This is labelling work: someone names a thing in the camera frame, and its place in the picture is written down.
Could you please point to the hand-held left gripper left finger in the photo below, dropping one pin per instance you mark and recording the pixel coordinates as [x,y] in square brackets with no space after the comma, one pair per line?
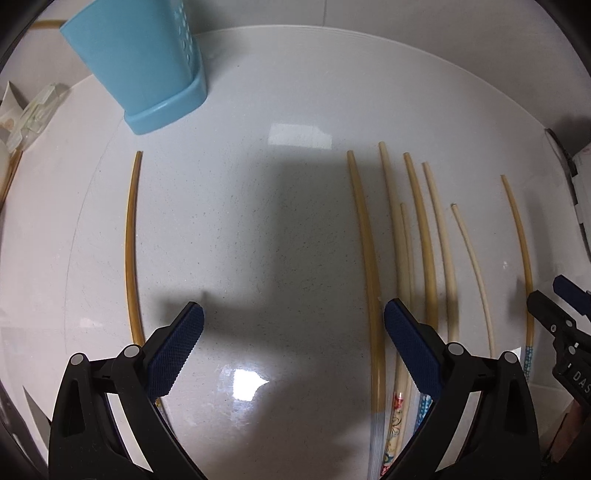
[180,350]

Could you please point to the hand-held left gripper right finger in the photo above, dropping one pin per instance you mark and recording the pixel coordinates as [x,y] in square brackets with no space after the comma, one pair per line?
[411,346]

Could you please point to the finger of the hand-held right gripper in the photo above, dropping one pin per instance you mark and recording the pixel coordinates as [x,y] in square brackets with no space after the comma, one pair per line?
[547,309]
[570,290]

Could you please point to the amber chopstick blue patterned end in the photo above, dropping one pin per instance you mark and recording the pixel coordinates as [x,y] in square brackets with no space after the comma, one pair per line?
[524,258]

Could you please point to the cream bamboo chopstick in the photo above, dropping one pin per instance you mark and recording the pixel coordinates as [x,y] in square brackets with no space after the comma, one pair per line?
[443,249]

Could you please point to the tan bamboo chopstick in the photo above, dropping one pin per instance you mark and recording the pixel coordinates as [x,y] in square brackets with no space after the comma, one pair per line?
[422,221]

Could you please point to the blue plastic utensil holder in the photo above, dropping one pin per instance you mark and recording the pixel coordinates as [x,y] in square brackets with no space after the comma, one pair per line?
[138,60]

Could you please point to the wooden board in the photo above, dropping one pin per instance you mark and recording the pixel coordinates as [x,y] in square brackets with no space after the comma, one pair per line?
[11,175]

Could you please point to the clear plastic food container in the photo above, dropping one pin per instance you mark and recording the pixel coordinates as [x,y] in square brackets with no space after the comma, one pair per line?
[37,110]

